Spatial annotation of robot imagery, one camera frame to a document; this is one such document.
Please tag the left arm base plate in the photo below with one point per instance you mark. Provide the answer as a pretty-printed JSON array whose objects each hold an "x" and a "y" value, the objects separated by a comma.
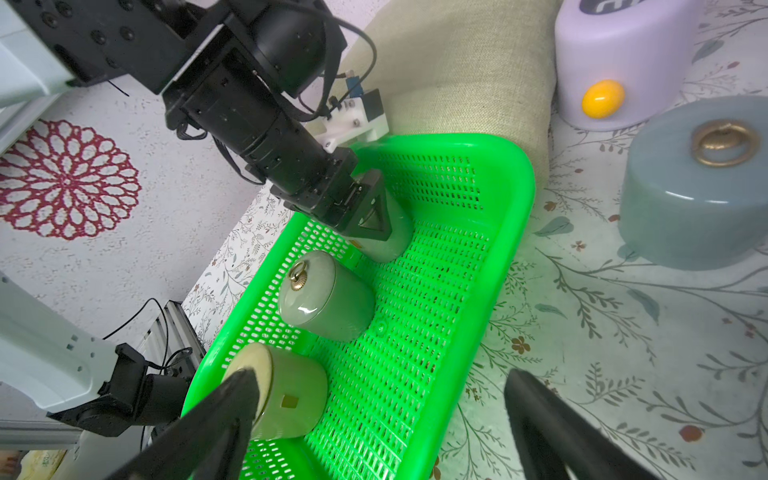
[{"x": 134, "y": 396}]

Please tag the lavender digital clock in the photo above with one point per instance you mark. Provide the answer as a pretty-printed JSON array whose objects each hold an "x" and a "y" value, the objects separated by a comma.
[{"x": 619, "y": 63}]

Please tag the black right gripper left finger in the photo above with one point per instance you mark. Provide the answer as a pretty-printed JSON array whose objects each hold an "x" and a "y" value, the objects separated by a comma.
[{"x": 209, "y": 442}]

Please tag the green plastic basket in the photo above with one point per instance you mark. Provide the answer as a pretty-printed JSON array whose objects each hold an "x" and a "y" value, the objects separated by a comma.
[{"x": 394, "y": 390}]

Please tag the yellow-green canister left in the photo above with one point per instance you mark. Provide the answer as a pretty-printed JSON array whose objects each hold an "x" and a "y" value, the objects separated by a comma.
[{"x": 293, "y": 391}]

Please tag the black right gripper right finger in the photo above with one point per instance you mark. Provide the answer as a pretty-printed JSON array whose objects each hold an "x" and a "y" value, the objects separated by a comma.
[{"x": 553, "y": 441}]

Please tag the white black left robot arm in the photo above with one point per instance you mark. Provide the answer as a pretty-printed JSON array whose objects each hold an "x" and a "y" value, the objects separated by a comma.
[{"x": 231, "y": 71}]

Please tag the dark green canister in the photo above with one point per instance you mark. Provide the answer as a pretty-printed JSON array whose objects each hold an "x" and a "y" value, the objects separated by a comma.
[
  {"x": 384, "y": 251},
  {"x": 323, "y": 297}
]

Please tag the green square pillow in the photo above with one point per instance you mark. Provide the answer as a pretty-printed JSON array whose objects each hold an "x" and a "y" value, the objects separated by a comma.
[{"x": 483, "y": 67}]

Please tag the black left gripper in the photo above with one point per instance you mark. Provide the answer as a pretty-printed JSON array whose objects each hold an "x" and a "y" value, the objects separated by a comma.
[{"x": 323, "y": 186}]

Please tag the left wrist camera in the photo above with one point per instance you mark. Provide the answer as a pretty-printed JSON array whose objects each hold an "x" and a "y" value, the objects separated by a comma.
[{"x": 360, "y": 117}]

